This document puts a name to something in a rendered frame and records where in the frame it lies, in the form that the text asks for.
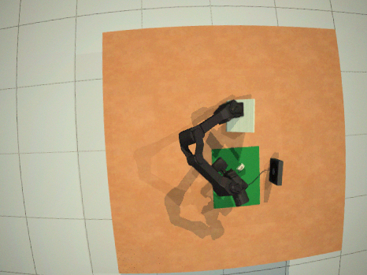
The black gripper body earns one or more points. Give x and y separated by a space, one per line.
218 166

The black cooling fan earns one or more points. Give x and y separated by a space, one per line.
275 174

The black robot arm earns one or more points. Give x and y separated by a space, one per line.
221 185

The green circuit board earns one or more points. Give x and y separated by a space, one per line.
245 161

